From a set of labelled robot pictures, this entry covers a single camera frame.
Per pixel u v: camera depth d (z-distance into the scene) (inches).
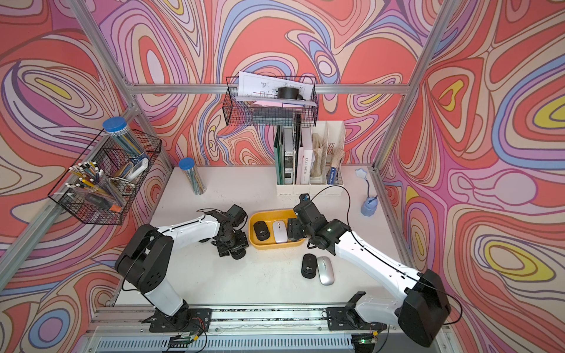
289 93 32.2
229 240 29.9
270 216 39.0
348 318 25.9
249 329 28.6
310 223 23.0
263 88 33.8
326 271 33.0
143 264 18.3
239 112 39.9
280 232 36.6
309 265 33.0
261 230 36.6
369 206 37.7
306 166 38.5
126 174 29.5
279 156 34.9
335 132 41.7
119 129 27.7
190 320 28.6
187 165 48.2
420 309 15.1
